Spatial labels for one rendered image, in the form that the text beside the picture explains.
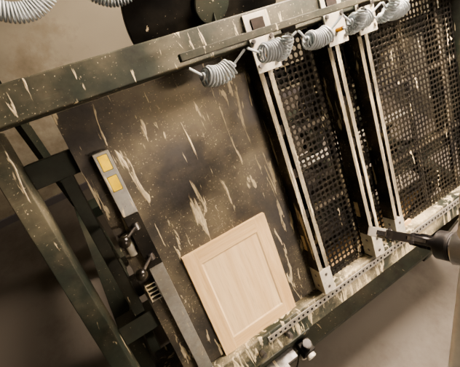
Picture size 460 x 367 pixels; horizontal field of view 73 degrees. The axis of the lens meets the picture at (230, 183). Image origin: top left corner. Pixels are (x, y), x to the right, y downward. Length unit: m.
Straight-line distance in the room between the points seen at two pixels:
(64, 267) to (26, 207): 0.21
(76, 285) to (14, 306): 1.98
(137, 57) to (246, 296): 0.98
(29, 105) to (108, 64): 0.23
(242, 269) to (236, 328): 0.25
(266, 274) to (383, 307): 1.43
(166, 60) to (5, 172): 0.55
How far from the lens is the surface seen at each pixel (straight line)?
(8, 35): 2.84
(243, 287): 1.35
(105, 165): 1.04
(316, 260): 1.44
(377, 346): 2.54
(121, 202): 1.06
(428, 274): 2.93
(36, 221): 1.07
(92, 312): 1.17
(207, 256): 1.22
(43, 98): 0.98
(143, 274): 1.02
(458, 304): 0.73
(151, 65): 1.02
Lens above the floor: 2.31
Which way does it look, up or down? 47 degrees down
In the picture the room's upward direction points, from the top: 5 degrees counter-clockwise
